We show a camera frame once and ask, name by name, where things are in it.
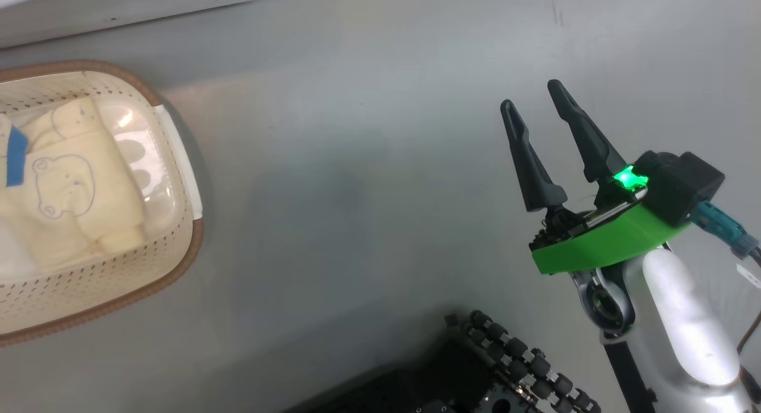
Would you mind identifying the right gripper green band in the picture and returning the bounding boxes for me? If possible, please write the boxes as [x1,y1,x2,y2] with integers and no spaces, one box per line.
[500,78,691,276]

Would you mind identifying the cream garment with bear print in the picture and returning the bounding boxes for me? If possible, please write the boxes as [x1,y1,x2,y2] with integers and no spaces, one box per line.
[0,98,148,272]

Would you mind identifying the cream garment with blue patch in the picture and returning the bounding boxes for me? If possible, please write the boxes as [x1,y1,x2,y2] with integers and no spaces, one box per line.
[0,113,29,188]

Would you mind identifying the cream perforated basket brown rim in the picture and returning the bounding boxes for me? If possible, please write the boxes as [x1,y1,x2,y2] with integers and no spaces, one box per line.
[0,61,205,347]

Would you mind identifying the white front-load washing machine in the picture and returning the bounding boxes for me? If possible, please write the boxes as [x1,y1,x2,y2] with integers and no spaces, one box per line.
[0,0,266,49]

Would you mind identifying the black roller wheel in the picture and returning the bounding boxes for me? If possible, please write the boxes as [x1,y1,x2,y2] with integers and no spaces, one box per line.
[446,309,601,413]

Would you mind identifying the right teal connector black cable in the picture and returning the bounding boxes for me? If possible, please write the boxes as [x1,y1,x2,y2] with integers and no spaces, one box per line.
[690,200,761,292]

